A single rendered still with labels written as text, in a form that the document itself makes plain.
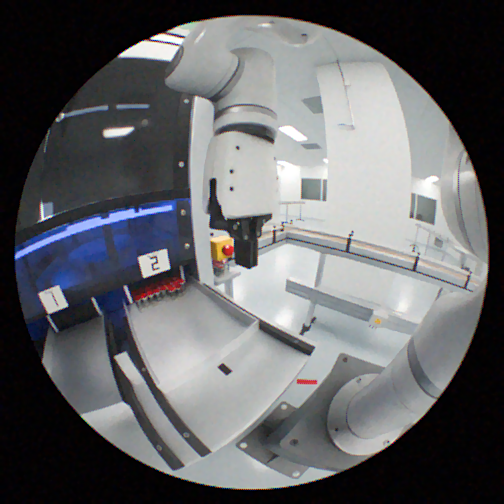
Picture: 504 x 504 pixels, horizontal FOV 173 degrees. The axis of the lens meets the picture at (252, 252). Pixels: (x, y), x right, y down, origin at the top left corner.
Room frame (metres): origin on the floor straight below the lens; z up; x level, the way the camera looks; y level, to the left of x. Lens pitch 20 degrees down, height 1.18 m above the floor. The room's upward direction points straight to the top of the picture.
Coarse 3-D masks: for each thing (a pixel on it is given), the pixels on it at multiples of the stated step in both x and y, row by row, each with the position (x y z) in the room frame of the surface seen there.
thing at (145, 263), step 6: (156, 252) 0.35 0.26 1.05; (162, 252) 0.37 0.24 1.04; (138, 258) 0.31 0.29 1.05; (144, 258) 0.32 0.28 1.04; (162, 258) 0.36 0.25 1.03; (144, 264) 0.32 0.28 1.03; (150, 264) 0.33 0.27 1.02; (156, 264) 0.35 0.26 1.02; (162, 264) 0.36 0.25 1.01; (168, 264) 0.37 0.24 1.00; (144, 270) 0.32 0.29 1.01; (150, 270) 0.33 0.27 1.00; (156, 270) 0.34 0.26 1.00; (162, 270) 0.36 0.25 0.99; (144, 276) 0.31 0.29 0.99
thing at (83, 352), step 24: (48, 336) 0.02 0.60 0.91; (72, 336) 0.09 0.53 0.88; (96, 336) 0.14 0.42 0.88; (48, 360) -0.04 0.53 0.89; (72, 360) 0.03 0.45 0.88; (96, 360) 0.07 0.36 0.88; (72, 384) -0.03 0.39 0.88; (96, 384) 0.02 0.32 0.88; (120, 384) 0.05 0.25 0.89; (96, 408) -0.04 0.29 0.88; (120, 408) 0.00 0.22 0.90
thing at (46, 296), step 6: (54, 288) 0.11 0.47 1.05; (42, 294) 0.07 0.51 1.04; (48, 294) 0.09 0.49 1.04; (54, 294) 0.10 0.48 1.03; (60, 294) 0.12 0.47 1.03; (42, 300) 0.06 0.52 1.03; (48, 300) 0.08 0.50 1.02; (60, 300) 0.11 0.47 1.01; (48, 306) 0.07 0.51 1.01; (54, 306) 0.09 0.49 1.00; (60, 306) 0.10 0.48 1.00; (66, 306) 0.12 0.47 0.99; (48, 312) 0.06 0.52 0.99
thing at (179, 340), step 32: (192, 288) 0.44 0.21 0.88; (128, 320) 0.21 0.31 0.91; (160, 320) 0.27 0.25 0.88; (192, 320) 0.29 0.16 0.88; (224, 320) 0.30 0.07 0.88; (256, 320) 0.27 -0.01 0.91; (160, 352) 0.17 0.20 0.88; (192, 352) 0.19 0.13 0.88; (224, 352) 0.19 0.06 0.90; (160, 384) 0.08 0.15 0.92
